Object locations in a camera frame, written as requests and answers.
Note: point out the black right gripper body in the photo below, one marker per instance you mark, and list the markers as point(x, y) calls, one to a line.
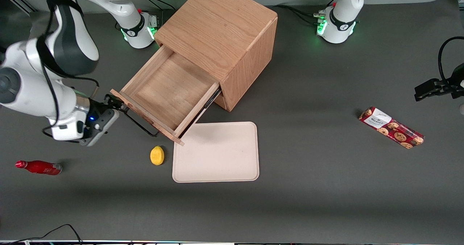
point(102, 107)

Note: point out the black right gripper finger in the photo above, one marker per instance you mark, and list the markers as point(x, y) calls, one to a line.
point(111, 100)
point(122, 108)

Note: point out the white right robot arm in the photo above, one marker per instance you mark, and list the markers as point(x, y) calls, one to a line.
point(32, 92)

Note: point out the wooden drawer cabinet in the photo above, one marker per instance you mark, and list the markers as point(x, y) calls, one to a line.
point(217, 24)

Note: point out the yellow lemon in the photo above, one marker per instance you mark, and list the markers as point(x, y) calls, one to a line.
point(157, 155)

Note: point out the red bottle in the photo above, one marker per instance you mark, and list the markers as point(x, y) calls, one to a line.
point(40, 167)

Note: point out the beige rectangular tray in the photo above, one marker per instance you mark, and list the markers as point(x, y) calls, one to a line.
point(217, 158)

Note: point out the red cookie package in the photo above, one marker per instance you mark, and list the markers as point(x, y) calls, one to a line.
point(393, 129)

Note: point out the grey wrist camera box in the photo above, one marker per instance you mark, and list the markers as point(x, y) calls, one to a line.
point(103, 127)

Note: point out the black camera clamp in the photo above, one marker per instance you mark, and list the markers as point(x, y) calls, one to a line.
point(435, 87)

